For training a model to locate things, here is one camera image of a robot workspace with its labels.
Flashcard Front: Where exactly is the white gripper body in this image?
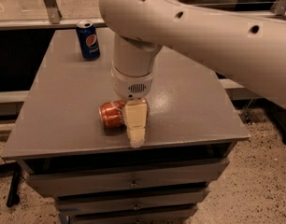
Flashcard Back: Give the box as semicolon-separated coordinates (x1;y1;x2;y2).
111;67;153;100

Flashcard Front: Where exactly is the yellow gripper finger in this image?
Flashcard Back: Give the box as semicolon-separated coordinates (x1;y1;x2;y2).
122;99;148;148

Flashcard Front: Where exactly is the red coca-cola can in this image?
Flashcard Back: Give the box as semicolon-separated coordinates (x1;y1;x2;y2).
99;100;125;129

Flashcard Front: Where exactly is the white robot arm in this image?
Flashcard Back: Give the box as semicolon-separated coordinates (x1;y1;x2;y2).
99;0;286;109

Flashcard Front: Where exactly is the blue pepsi can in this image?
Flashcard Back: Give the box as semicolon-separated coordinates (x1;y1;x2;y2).
76;21;100;61

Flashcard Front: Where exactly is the grey drawer cabinet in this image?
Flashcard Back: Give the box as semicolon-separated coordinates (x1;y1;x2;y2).
1;23;250;224

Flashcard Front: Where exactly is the top grey drawer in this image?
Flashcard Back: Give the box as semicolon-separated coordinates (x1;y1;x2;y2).
27;158;229;197

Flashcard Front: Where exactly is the grey drawer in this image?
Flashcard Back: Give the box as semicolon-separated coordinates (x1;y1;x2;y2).
27;158;229;197
72;204;197;224
56;184;209;215

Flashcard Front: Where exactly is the bottom grey drawer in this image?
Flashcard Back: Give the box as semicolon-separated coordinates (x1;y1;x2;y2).
72;204;197;224

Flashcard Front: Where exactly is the middle grey drawer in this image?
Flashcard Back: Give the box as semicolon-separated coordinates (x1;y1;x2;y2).
56;184;209;215

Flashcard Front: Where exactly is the black stand leg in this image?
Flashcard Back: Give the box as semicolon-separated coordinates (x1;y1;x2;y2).
0;162;21;208

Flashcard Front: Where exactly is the metal railing frame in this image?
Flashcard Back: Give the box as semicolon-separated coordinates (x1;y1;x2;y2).
0;0;286;117

